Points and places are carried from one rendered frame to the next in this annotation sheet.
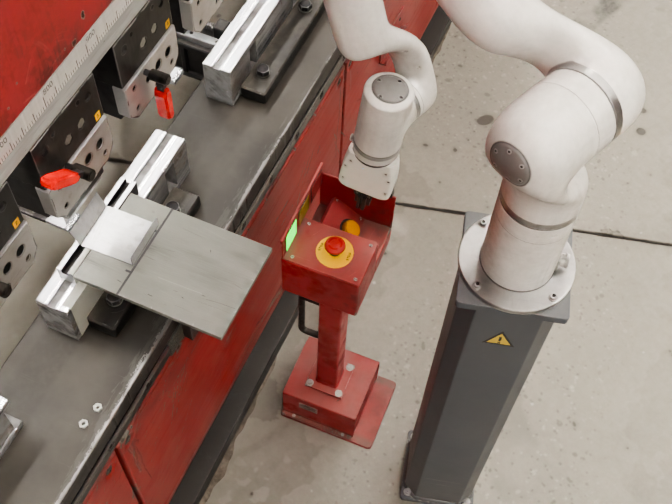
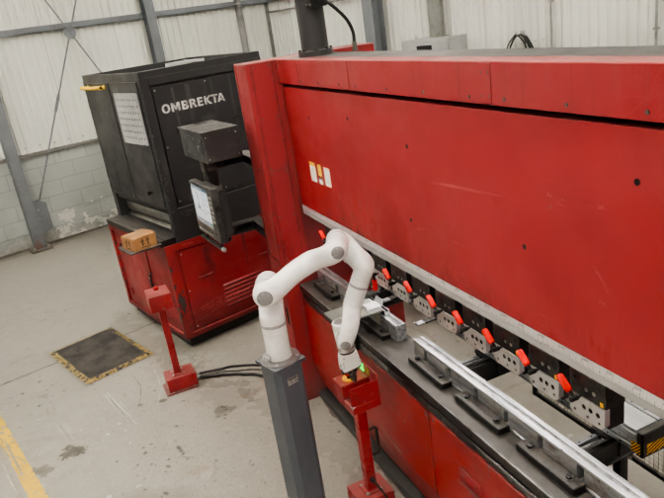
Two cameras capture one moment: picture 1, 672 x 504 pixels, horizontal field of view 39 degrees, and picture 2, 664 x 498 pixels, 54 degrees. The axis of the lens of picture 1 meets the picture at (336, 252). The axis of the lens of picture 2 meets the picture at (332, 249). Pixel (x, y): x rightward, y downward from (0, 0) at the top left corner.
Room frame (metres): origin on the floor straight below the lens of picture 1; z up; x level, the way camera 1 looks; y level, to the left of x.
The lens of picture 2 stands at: (3.09, -1.90, 2.51)
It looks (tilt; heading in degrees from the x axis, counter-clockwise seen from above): 20 degrees down; 138
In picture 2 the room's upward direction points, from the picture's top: 9 degrees counter-clockwise
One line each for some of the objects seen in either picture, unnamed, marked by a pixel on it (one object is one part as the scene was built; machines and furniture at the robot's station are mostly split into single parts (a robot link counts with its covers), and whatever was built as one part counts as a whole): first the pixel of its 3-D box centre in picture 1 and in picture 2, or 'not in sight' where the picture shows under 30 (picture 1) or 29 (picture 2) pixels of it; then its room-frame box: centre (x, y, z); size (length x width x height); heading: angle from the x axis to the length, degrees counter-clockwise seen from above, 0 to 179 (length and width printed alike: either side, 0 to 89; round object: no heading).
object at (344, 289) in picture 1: (338, 239); (356, 386); (1.00, 0.00, 0.75); 0.20 x 0.16 x 0.18; 161
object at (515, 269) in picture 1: (527, 231); (277, 341); (0.81, -0.29, 1.09); 0.19 x 0.19 x 0.18
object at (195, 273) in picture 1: (174, 263); (353, 311); (0.78, 0.26, 1.00); 0.26 x 0.18 x 0.01; 69
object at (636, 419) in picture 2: not in sight; (466, 324); (1.31, 0.54, 0.93); 2.30 x 0.14 x 0.10; 159
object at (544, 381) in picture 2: not in sight; (552, 368); (2.12, -0.09, 1.26); 0.15 x 0.09 x 0.17; 159
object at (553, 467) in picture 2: not in sight; (548, 465); (2.12, -0.15, 0.89); 0.30 x 0.05 x 0.03; 159
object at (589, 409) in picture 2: not in sight; (596, 394); (2.30, -0.16, 1.26); 0.15 x 0.09 x 0.17; 159
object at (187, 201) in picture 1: (146, 258); (373, 327); (0.85, 0.33, 0.89); 0.30 x 0.05 x 0.03; 159
